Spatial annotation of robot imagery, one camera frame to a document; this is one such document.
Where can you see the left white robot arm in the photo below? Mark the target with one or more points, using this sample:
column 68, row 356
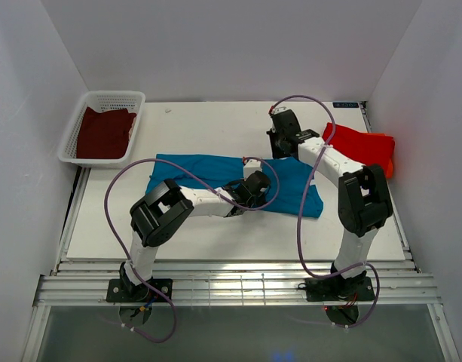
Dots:
column 157, row 216

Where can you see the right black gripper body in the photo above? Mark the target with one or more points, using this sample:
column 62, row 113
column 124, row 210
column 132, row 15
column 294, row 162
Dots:
column 275, row 142

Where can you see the blue label sticker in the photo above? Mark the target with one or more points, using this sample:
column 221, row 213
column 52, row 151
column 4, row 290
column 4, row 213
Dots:
column 346, row 105

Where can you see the dark red t shirt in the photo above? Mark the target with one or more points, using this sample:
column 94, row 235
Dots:
column 104, row 135

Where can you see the blue t shirt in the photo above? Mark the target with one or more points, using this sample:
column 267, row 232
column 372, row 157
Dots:
column 288, row 176

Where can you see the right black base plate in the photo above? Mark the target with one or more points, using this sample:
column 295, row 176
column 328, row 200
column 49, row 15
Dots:
column 317, row 292

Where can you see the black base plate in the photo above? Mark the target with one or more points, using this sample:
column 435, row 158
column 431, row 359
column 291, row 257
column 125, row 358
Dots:
column 118, row 292
column 317, row 292

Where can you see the white plastic basket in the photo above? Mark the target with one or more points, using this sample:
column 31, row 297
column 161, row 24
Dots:
column 101, row 101

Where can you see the orange folded t shirt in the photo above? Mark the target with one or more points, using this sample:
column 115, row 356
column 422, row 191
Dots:
column 386, row 149

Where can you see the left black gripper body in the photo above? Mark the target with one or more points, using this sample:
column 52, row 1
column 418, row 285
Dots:
column 257, row 201

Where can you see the red folded t shirt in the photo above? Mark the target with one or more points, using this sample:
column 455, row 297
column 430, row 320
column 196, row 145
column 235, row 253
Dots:
column 359, row 146

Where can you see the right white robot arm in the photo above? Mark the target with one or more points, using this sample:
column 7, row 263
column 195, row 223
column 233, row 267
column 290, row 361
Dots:
column 364, row 203

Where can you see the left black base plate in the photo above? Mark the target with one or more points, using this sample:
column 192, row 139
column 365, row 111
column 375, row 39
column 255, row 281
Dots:
column 118, row 292

